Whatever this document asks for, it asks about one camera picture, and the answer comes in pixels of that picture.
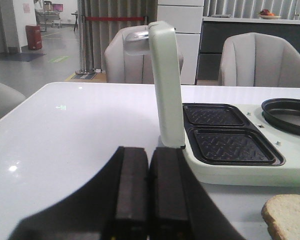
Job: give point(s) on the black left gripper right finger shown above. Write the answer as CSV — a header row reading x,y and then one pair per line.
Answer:
x,y
180,208

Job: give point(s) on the stanchion post with red belt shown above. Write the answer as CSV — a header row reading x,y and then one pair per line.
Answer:
x,y
85,69

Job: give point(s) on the bread slice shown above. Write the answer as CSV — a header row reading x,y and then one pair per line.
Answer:
x,y
281,213

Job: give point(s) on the dark counter with white top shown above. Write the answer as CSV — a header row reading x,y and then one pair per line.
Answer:
x,y
215,30

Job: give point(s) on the mint green breakfast maker lid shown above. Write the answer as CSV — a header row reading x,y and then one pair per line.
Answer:
x,y
166,82

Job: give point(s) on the beige chair right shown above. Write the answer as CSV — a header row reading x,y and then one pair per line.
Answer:
x,y
259,60

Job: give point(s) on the dark floor mat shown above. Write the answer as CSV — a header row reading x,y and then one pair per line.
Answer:
x,y
22,57

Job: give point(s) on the beige chair left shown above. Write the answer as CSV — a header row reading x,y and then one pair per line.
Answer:
x,y
145,54

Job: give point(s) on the beige chair at table end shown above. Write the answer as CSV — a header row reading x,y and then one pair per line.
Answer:
x,y
9,99

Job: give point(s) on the red trash bin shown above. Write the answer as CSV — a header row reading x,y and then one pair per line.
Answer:
x,y
33,35

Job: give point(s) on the mint green breakfast maker base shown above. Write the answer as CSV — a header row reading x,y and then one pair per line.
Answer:
x,y
230,145

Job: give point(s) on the white cabinet column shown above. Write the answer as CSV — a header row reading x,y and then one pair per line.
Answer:
x,y
186,17

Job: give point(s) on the black round frying pan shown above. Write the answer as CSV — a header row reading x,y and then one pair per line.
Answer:
x,y
283,113

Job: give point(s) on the fruit bowl on counter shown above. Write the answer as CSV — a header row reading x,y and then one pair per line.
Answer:
x,y
266,14

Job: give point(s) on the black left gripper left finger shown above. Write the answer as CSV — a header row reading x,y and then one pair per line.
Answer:
x,y
113,205

